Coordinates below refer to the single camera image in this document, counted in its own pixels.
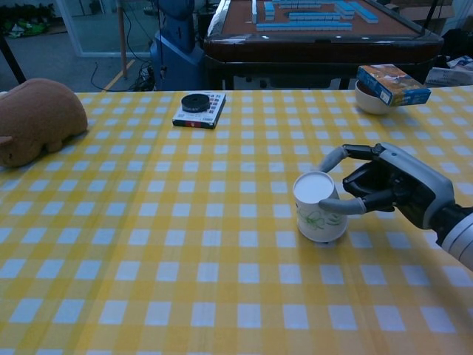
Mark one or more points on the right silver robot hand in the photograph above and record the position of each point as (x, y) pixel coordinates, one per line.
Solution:
(417, 185)

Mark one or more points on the white paper cup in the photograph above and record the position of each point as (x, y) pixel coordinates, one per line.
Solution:
(314, 188)

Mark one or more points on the white bowl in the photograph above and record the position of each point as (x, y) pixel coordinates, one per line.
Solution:
(369, 101)

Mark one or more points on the orange and blue snack box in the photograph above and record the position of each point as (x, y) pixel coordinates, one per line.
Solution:
(391, 83)

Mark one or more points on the white plastic basket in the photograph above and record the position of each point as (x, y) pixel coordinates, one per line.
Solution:
(449, 77)

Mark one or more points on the dark wooden mahjong table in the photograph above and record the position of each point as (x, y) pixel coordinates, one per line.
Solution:
(318, 51)

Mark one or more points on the diagonal mahjong tile row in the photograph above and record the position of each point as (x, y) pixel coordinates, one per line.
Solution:
(360, 10)

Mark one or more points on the long mahjong tile row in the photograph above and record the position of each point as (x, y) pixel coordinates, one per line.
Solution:
(303, 26)

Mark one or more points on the short mahjong tile row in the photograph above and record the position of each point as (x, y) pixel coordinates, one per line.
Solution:
(314, 16)

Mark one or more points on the black tape roll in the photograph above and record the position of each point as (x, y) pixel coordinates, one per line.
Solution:
(194, 103)

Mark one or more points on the yellow checkered tablecloth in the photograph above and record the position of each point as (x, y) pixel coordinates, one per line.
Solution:
(184, 259)

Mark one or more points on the blue machine base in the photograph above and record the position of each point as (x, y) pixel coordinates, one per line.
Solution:
(177, 63)

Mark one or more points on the wooden pole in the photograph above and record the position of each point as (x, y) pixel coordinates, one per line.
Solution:
(122, 40)

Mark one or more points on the brown plush toy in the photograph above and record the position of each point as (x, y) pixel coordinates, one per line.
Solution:
(37, 118)

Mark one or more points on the green bags pile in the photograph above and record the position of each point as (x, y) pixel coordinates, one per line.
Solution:
(26, 26)

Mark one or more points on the black slanted pole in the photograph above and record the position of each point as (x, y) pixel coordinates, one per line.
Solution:
(13, 61)

